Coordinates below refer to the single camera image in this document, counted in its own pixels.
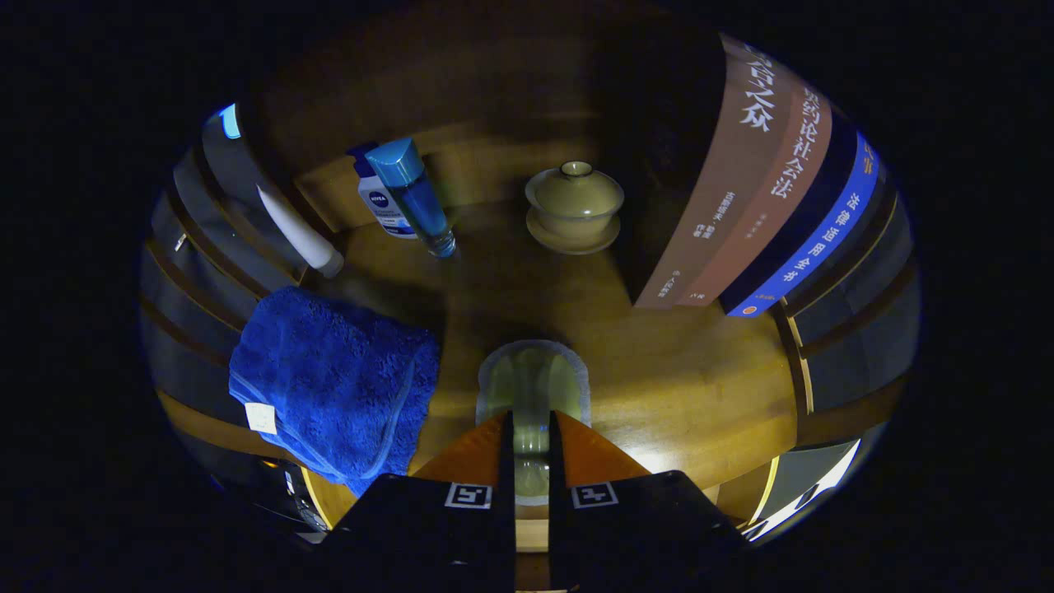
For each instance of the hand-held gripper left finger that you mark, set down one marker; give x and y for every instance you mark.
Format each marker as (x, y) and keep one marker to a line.
(420, 527)

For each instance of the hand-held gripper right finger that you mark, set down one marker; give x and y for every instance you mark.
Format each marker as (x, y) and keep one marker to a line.
(650, 527)

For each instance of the pale green packaged item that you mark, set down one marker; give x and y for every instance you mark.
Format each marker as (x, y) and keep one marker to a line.
(531, 379)

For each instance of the wooden countertop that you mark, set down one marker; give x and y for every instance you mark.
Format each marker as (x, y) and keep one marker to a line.
(659, 379)

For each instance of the wooden cabinet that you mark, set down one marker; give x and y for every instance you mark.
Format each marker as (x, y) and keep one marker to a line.
(486, 165)

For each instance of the blue towel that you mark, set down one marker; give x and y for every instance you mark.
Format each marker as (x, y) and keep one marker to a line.
(329, 371)

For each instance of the white tube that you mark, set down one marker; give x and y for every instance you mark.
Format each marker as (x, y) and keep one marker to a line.
(300, 235)

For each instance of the white bottle blue cap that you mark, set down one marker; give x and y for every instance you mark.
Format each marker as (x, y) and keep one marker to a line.
(379, 207)

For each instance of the teal bottle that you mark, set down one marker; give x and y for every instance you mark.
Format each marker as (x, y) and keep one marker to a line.
(416, 198)

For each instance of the blue book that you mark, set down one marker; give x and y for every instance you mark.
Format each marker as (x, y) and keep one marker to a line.
(815, 239)

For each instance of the beige lidded tea cup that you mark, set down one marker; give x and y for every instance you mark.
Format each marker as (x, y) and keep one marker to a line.
(576, 202)

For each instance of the reddish brown book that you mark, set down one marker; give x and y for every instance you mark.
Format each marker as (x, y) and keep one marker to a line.
(774, 214)

